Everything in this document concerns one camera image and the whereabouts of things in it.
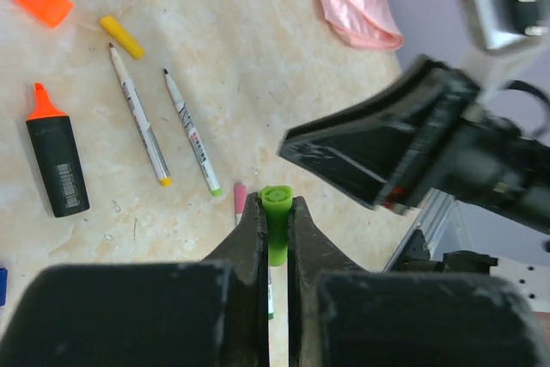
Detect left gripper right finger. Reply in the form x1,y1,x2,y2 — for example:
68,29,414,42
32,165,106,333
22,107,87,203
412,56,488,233
288,197,549,366

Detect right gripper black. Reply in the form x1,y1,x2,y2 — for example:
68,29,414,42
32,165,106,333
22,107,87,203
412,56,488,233
278,55,480,215

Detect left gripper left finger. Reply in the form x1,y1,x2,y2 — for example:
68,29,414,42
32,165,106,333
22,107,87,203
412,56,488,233
1,193,269,366

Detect pink cap paint marker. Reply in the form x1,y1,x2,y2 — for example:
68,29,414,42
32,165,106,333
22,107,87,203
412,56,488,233
233,183,248,225

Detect yellow marker pen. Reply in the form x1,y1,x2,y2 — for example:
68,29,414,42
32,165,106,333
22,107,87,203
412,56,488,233
108,43,172,187

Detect lime cap white marker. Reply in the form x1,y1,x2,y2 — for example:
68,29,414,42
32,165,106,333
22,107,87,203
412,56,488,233
162,68,222,196

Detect blue cap white marker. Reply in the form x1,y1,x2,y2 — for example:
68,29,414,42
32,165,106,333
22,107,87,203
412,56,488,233
0,267,9,307

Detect black orange highlighter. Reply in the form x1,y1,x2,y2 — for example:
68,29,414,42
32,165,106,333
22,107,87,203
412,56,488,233
26,83,90,217

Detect yellow marker cap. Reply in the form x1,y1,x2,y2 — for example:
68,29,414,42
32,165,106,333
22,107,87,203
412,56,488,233
100,15,145,59

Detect orange highlighter cap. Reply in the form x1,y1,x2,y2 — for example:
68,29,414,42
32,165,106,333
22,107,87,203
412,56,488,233
14,0,74,28

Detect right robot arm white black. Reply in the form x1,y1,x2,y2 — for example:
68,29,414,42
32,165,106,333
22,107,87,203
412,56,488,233
279,55,549,233

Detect dark green cap marker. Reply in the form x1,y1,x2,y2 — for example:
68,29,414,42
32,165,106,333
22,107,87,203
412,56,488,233
267,266,274,320

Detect pink cloth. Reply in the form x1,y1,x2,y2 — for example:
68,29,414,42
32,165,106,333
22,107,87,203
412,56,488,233
320,0,404,52

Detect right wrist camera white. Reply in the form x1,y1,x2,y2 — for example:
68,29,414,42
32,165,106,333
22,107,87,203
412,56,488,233
455,0,550,84

